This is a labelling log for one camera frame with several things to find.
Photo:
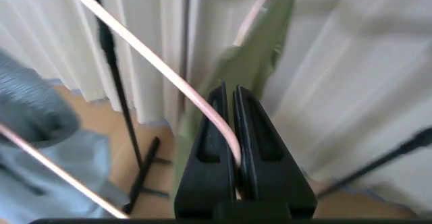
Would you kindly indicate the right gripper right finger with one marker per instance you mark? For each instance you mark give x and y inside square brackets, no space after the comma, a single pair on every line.
[276,180]

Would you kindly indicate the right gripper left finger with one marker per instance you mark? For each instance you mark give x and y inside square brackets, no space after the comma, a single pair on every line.
[202,180]

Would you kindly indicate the green shirt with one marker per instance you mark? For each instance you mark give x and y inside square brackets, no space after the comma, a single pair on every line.
[249,62]

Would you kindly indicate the pink clothes hanger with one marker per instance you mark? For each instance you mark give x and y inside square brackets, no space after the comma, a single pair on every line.
[251,18]
[152,60]

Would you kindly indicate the pale grey garment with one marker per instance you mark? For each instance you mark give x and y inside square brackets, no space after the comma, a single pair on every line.
[40,170]

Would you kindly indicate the black clothes rack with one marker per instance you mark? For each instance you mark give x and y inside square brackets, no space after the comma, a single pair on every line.
[114,69]

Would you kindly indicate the beige curtain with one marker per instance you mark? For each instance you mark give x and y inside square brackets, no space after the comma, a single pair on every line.
[354,65]

